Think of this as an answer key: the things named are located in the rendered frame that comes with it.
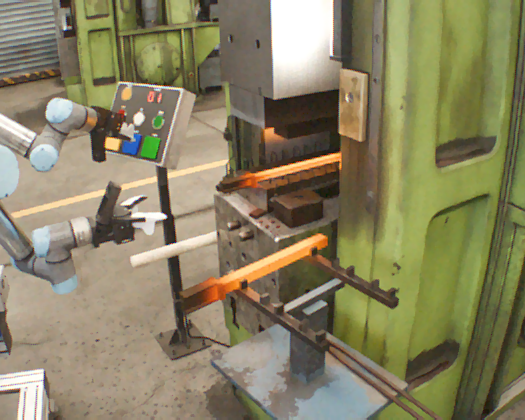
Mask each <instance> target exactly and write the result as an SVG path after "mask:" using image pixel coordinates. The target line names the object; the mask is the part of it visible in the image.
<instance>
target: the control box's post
mask: <svg viewBox="0 0 525 420"><path fill-rule="evenodd" d="M155 167H156V175H157V183H158V188H159V197H160V205H161V214H164V215H166V218H164V219H162V223H163V229H164V237H165V244H166V245H167V246H168V245H171V244H174V243H175V242H174V233H173V224H172V216H171V207H170V198H169V189H168V168H164V167H160V166H156V165H155ZM167 261H168V269H169V277H170V286H171V294H172V298H173V299H174V300H178V299H181V297H180V295H179V294H178V292H180V291H181V286H180V277H179V268H178V259H177V256H173V257H170V258H167ZM172 302H173V301H172ZM180 308H182V306H181V301H179V302H176V303H174V302H173V310H174V317H175V318H176V325H177V327H178V330H179V337H180V342H183V340H182V334H181V331H182V329H184V330H185V333H186V336H187V329H186V328H185V320H184V312H183V311H181V310H180Z"/></svg>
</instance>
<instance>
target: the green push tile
mask: <svg viewBox="0 0 525 420"><path fill-rule="evenodd" d="M161 141H162V139H161V138H156V137H151V136H146V138H145V142H144V146H143V149H142V153H141V156H143V157H147V158H151V159H155V160H157V156H158V152H159V148H160V144H161Z"/></svg>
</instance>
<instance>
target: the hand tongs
mask: <svg viewBox="0 0 525 420"><path fill-rule="evenodd" d="M326 340H327V341H328V342H329V345H330V346H334V347H335V348H337V349H338V350H340V351H341V352H343V353H344V354H346V355H347V356H349V357H350V358H351V359H352V360H354V361H355V362H356V363H358V364H360V365H362V366H363V368H364V369H366V370H367V371H368V372H369V371H370V372H371V373H372V374H373V375H375V377H376V378H379V379H380V380H382V381H383V382H384V384H387V385H388V386H390V387H391V388H392V389H394V390H395V391H396V392H398V393H399V394H401V395H402V396H403V397H404V398H407V399H408V401H410V402H411V403H414V405H415V406H417V407H419V408H420V409H421V410H422V411H425V412H426V414H427V415H428V414H429V415H430V416H431V417H432V418H434V419H435V420H444V419H442V418H441V417H440V416H439V415H437V414H436V413H434V412H433V411H431V410H430V409H429V408H427V407H426V406H425V405H423V404H422V403H420V402H419V401H418V400H417V401H416V399H415V398H413V397H412V396H410V395H409V394H408V393H407V392H404V391H403V390H402V389H401V388H400V387H397V386H396V384H394V383H393V382H392V381H389V380H388V379H387V378H386V377H385V376H382V375H381V374H379V373H378V371H377V370H375V369H373V368H371V367H370V366H369V365H367V364H366V362H363V361H362V360H360V359H359V358H358V357H357V356H355V355H354V354H353V353H352V354H351V352H350V351H348V350H347V349H345V348H344V347H343V346H341V345H339V344H336V343H334V342H333V341H331V340H329V339H327V338H326ZM328 351H329V352H330V353H331V354H332V355H333V356H334V357H335V358H336V359H337V360H338V359H339V360H340V361H341V362H342V364H344V365H345V366H346V367H347V368H350V369H351V370H352V371H354V372H355V373H356V374H357V375H358V376H360V377H361V378H363V379H364V380H365V381H366V382H369V384H370V385H371V386H373V387H374V388H376V389H378V390H379V392H380V393H382V394H384V395H385V396H387V398H388V399H391V400H392V401H393V402H394V403H396V404H397V405H398V406H400V407H401V408H402V409H404V410H405V411H406V412H409V414H410V415H411V416H414V418H415V419H418V420H426V419H425V418H423V417H422V416H421V415H419V414H418V413H417V412H415V411H414V410H413V409H411V408H410V407H409V406H407V405H405V403H403V402H402V401H400V400H398V398H397V397H396V396H393V395H392V394H390V392H389V391H386V390H385V389H384V388H383V387H382V386H380V385H379V384H377V383H376V382H375V381H373V380H372V379H371V378H369V377H368V376H367V375H366V374H363V373H362V372H361V371H360V370H359V369H358V368H357V367H355V366H353V365H352V364H350V363H349V362H348V361H346V360H345V358H344V357H343V358H342V357H341V356H340V355H339V354H338V353H336V352H335V351H334V350H333V349H332V348H331V347H329V350H328Z"/></svg>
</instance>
